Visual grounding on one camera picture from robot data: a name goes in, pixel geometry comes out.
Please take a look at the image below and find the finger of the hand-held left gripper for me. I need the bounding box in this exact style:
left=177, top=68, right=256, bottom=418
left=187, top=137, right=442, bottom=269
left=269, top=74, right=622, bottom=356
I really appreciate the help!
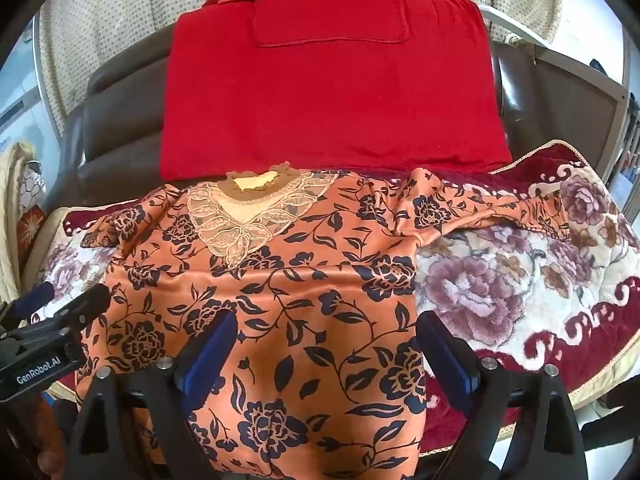
left=52, top=282, right=112, bottom=335
left=10, top=281, right=57, bottom=319

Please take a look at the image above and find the person's left forearm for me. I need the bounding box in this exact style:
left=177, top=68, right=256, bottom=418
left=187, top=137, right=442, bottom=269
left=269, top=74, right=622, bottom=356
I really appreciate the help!
left=22, top=397, right=68, bottom=468

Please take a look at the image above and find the floral plush blanket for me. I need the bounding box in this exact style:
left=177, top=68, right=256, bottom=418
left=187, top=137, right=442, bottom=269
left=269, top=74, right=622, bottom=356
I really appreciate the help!
left=30, top=142, right=640, bottom=453

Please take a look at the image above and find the red folded cloth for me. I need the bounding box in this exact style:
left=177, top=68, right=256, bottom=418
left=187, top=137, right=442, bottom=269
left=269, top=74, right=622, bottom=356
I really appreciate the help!
left=160, top=0, right=513, bottom=183

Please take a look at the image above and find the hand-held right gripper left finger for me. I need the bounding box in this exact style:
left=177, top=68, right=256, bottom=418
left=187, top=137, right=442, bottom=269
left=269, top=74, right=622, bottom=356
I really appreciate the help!
left=65, top=310, right=239, bottom=480

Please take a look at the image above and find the orange floral blouse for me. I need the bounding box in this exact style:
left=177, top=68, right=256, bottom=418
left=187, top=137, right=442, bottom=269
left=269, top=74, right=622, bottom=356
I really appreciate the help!
left=75, top=162, right=571, bottom=480

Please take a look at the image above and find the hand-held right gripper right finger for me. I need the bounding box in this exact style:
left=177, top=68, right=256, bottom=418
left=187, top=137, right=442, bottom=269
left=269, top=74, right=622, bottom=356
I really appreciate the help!
left=415, top=310, right=591, bottom=480

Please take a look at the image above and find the white metal frame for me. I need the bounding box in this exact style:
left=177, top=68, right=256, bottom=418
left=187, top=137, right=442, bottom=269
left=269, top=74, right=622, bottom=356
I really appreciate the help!
left=480, top=2, right=640, bottom=186

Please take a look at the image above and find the dark leather sofa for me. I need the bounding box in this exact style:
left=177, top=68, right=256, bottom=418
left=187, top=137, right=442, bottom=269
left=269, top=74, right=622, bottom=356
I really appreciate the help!
left=42, top=35, right=533, bottom=221

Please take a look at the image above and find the orange patterned cushion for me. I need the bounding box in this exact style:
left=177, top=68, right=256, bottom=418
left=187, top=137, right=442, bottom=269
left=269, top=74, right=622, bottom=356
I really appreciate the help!
left=17, top=205, right=48, bottom=256

